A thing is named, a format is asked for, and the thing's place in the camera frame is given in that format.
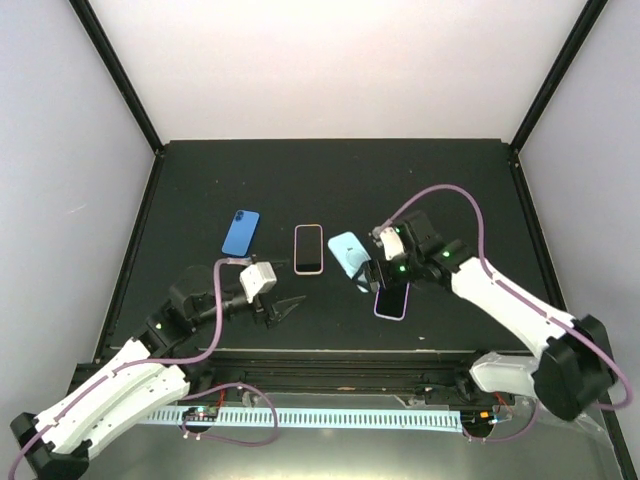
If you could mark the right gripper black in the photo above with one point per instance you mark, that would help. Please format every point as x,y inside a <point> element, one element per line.
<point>374,275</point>

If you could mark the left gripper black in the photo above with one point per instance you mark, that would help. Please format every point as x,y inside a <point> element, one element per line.
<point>278,311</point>

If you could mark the lavender phone case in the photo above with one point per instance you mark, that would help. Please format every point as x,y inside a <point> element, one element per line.
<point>376,310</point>

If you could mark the light blue phone case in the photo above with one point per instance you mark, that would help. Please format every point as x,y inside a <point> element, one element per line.
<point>350,255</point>

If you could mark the blue phone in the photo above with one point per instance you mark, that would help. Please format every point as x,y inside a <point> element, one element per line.
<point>240,233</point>

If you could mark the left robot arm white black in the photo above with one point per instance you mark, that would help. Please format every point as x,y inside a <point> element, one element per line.
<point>168,361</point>

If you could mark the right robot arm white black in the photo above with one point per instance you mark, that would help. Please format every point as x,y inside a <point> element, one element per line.
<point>571,362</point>

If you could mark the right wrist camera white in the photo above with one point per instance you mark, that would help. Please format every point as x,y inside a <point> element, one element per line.
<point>389,240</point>

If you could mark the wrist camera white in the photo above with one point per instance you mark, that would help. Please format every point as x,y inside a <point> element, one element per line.
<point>256,279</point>
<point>389,240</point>

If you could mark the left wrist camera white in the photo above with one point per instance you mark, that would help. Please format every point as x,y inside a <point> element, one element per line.
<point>256,279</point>

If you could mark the white slotted cable duct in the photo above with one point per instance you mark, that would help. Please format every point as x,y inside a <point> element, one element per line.
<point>309,418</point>

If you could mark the right black frame post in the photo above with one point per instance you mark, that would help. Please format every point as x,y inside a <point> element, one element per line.
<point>572,45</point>

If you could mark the black frame post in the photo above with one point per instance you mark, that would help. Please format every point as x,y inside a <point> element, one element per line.
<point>91,24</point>
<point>572,45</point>

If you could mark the left black frame post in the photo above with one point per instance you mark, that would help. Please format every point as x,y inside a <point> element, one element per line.
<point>91,24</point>

